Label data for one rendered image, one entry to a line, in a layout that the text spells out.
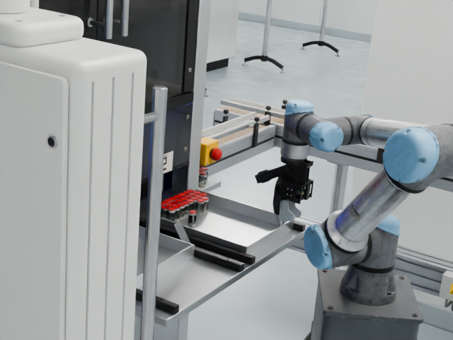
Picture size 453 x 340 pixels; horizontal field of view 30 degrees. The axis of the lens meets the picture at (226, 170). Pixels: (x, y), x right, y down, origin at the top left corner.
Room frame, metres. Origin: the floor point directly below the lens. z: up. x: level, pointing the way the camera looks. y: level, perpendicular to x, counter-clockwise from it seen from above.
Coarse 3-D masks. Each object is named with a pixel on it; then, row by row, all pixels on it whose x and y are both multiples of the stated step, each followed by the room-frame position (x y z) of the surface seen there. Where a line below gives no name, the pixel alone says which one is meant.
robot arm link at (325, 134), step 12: (300, 120) 2.12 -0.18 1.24; (312, 120) 2.09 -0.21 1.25; (324, 120) 2.08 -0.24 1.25; (336, 120) 2.10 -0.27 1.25; (300, 132) 2.10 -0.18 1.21; (312, 132) 2.06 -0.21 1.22; (324, 132) 2.03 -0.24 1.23; (336, 132) 2.05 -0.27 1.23; (348, 132) 2.09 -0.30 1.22; (312, 144) 2.06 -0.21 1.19; (324, 144) 2.03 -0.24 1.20; (336, 144) 2.05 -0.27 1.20
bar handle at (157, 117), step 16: (160, 96) 1.36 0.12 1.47; (160, 112) 1.36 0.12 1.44; (160, 128) 1.36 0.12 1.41; (160, 144) 1.36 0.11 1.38; (160, 160) 1.36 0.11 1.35; (160, 176) 1.36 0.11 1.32; (160, 192) 1.36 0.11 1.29; (160, 208) 1.37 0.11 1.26; (144, 256) 1.36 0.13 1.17; (144, 272) 1.36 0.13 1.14; (144, 288) 1.36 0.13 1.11; (144, 304) 1.36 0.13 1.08; (144, 320) 1.36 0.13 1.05; (144, 336) 1.36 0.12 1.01
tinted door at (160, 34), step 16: (144, 0) 2.22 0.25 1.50; (160, 0) 2.28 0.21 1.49; (176, 0) 2.34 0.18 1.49; (96, 16) 2.06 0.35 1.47; (144, 16) 2.22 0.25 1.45; (160, 16) 2.28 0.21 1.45; (176, 16) 2.34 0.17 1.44; (96, 32) 2.06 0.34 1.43; (128, 32) 2.16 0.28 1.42; (144, 32) 2.22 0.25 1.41; (160, 32) 2.29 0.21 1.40; (176, 32) 2.35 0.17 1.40; (144, 48) 2.23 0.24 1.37; (160, 48) 2.29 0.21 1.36; (176, 48) 2.35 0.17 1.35; (160, 64) 2.29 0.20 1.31; (176, 64) 2.36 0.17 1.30; (160, 80) 2.30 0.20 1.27; (176, 80) 2.36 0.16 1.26
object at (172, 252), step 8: (144, 232) 2.07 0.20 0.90; (144, 240) 2.07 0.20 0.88; (160, 240) 2.05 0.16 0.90; (168, 240) 2.03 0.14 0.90; (176, 240) 2.02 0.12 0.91; (144, 248) 2.02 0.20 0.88; (160, 248) 2.03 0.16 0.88; (168, 248) 2.03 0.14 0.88; (176, 248) 2.02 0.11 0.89; (184, 248) 2.01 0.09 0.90; (192, 248) 1.99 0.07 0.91; (160, 256) 1.98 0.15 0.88; (168, 256) 1.98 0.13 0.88; (176, 256) 1.93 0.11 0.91; (184, 256) 1.96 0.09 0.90; (192, 256) 1.99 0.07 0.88; (160, 264) 1.87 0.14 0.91; (168, 264) 1.90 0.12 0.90; (176, 264) 1.93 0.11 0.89; (160, 272) 1.87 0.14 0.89; (136, 280) 1.79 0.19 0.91
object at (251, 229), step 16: (208, 192) 2.38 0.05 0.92; (208, 208) 2.34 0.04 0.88; (224, 208) 2.35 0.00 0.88; (240, 208) 2.32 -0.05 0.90; (256, 208) 2.29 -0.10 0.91; (160, 224) 2.15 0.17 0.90; (208, 224) 2.22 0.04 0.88; (224, 224) 2.23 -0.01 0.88; (240, 224) 2.24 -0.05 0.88; (256, 224) 2.25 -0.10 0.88; (272, 224) 2.26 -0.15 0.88; (288, 224) 2.20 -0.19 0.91; (208, 240) 2.07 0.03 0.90; (224, 240) 2.04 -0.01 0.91; (240, 240) 2.12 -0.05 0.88; (256, 240) 2.06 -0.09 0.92; (272, 240) 2.13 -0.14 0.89
